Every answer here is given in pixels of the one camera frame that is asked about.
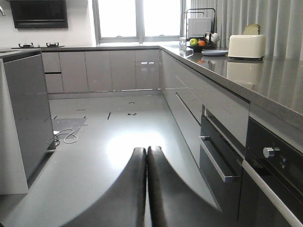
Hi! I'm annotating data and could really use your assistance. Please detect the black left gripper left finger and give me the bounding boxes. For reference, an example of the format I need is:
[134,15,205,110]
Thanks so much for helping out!
[64,148,146,227]

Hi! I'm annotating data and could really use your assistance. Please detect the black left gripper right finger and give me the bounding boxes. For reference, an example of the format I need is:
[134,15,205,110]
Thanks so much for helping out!
[147,146,222,227]

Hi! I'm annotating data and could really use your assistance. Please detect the green apple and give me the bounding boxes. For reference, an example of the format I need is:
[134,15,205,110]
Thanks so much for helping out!
[189,38,198,47]

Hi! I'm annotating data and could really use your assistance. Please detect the black drawer appliance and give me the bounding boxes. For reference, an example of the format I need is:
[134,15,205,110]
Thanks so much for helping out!
[199,107,242,220]

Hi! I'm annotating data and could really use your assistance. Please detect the black built-in oven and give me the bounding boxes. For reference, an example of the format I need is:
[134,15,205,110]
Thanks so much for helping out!
[238,118,303,227]

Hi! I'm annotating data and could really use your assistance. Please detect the grey kitchen cabinets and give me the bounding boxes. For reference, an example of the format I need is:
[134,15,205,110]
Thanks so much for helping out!
[43,49,249,164]

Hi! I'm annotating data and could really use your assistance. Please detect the grey kitchen island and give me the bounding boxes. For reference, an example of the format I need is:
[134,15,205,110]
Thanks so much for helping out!
[0,49,55,195]

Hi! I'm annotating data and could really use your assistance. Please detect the blue-grey plate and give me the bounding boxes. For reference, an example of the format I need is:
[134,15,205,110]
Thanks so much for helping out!
[201,50,228,57]

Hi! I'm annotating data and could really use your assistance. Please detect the black fruit bowl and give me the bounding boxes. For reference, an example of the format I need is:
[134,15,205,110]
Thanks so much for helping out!
[187,45,209,52]

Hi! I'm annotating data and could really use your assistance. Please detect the orange fruit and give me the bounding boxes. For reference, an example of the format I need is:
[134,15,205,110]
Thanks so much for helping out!
[198,40,207,46]

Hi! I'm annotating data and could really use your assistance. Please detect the cream white toaster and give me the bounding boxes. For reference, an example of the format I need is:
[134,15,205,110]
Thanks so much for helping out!
[228,35,266,59]

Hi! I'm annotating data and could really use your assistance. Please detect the black dish rack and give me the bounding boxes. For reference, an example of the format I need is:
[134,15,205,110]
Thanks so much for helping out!
[179,8,216,47]

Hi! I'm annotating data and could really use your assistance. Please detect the bread slice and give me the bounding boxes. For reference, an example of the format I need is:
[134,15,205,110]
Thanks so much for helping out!
[242,24,260,35]

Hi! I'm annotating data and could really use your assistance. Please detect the grey curtain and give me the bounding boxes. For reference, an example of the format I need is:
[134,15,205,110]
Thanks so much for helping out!
[190,0,303,62]

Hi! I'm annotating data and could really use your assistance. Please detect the black range hood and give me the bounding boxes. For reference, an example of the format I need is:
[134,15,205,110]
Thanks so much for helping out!
[9,0,68,29]

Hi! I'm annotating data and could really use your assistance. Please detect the white cable on floor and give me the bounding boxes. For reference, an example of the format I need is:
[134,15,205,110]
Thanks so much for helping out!
[47,129,79,152]

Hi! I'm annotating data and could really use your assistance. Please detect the window with grey frame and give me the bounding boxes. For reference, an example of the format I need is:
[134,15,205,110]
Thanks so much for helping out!
[92,0,187,44]

